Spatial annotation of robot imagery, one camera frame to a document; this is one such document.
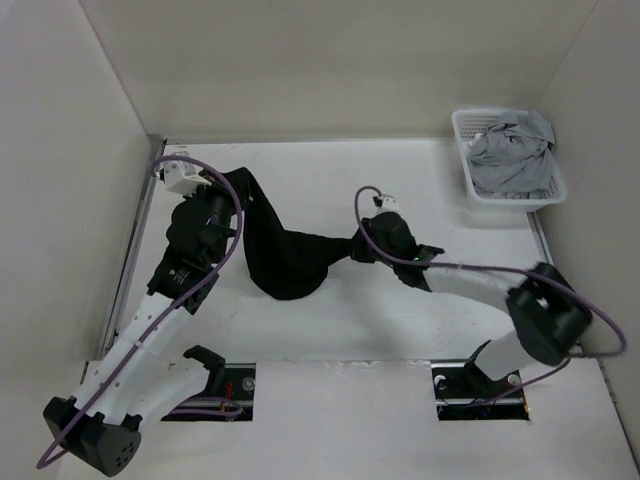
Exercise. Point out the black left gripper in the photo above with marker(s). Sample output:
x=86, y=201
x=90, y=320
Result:
x=203, y=191

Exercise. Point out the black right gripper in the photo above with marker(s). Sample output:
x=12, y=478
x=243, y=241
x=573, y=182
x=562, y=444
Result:
x=358, y=249

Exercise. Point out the black tank top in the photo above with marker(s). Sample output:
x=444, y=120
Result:
x=285, y=264

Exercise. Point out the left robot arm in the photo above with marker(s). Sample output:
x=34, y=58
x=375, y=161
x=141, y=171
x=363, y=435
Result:
x=102, y=422

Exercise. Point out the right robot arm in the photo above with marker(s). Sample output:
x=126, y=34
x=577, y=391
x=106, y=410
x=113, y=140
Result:
x=547, y=318

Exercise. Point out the grey tank tops pile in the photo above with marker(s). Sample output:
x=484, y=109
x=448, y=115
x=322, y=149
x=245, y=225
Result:
x=514, y=158

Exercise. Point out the white plastic laundry basket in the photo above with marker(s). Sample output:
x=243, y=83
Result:
x=470, y=123

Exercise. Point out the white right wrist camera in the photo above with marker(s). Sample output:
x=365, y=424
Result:
x=386, y=203

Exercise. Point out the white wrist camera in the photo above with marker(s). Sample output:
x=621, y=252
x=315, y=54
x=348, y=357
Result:
x=386, y=203
x=182, y=178

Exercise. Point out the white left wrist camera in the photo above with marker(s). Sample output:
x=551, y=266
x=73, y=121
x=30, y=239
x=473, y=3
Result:
x=182, y=178

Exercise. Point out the left aluminium frame rail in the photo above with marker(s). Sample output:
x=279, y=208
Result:
x=114, y=312

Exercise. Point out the aluminium frame rail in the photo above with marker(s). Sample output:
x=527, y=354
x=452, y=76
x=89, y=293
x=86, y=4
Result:
x=114, y=312
x=540, y=237

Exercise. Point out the right aluminium frame rail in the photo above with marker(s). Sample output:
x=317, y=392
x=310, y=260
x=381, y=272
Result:
x=540, y=237

